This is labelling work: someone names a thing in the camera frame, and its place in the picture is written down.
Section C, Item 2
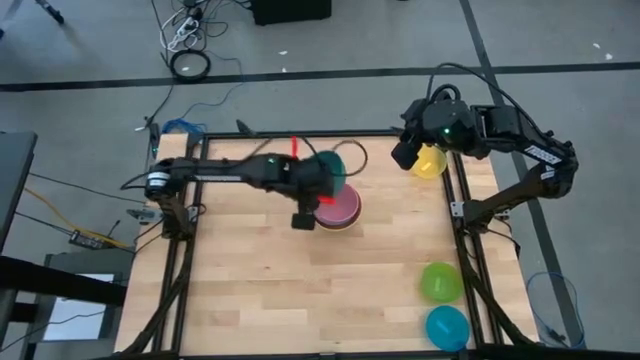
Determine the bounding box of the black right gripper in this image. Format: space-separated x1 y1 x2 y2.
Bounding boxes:
401 98 480 150

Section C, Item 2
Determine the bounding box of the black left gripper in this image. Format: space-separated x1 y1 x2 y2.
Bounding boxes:
278 157 335 216

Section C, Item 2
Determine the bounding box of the teal plastic bowl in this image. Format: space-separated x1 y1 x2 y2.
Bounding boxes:
312 149 348 197

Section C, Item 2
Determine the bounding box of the yellow plastic bowl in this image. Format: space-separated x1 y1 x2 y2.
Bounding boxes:
409 143 448 181

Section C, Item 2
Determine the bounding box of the pink plastic bowl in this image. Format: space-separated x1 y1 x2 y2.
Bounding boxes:
313 183 363 229

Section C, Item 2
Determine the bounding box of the green plastic bowl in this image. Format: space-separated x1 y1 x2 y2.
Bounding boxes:
419 261 465 304

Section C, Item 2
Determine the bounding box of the white power strip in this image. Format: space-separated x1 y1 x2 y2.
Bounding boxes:
166 16 197 52

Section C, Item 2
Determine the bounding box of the blue plastic bowl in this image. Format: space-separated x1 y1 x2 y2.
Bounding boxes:
424 305 472 353

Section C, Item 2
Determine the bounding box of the small black electronics box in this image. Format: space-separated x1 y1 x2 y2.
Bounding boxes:
68 229 107 251

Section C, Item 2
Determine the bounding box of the grey stand with white sheet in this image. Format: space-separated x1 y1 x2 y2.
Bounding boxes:
22 248 132 360

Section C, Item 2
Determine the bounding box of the black bar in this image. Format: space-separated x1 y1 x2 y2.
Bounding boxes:
0 255 128 307

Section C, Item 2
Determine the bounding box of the dark grey desk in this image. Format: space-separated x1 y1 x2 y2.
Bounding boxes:
0 130 39 251

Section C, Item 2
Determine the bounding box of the black tripod leg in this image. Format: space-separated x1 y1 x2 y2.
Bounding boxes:
33 0 66 26

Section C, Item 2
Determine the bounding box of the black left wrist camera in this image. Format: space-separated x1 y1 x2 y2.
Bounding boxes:
291 213 317 232

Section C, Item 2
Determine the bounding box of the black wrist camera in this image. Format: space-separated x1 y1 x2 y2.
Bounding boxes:
390 141 424 171
291 213 317 232

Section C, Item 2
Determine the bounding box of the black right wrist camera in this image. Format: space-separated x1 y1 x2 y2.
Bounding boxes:
390 141 424 171

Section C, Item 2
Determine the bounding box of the black table frame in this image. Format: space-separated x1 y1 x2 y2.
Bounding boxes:
117 129 640 360

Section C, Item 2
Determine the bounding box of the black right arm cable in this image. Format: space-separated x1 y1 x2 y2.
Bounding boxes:
426 61 554 139

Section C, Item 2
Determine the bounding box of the thin wire shelf loop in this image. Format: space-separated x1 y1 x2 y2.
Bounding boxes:
329 138 370 178

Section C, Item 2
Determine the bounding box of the blue cable bundle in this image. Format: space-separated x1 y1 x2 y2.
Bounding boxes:
161 117 208 135

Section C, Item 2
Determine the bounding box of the coiled black cable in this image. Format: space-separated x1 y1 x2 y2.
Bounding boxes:
169 48 212 84

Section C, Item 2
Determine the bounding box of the blue cable loop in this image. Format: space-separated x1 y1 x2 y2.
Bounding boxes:
525 271 586 350

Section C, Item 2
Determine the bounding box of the yellow cable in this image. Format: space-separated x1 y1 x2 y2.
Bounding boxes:
23 185 132 250

